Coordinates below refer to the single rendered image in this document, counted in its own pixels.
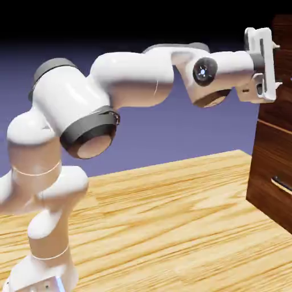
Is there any dark wood cabinet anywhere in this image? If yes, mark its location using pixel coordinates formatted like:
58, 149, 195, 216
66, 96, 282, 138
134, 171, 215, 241
246, 14, 292, 236

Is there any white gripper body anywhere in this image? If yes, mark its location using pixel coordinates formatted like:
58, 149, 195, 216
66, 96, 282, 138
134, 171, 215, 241
244, 27, 278, 103

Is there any metal drawer handle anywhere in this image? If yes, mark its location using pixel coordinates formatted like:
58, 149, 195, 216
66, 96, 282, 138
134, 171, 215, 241
270, 175, 292, 195

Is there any dark wood drawer front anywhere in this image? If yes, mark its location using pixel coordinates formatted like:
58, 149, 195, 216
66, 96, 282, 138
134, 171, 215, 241
246, 120, 292, 236
257, 14, 292, 135

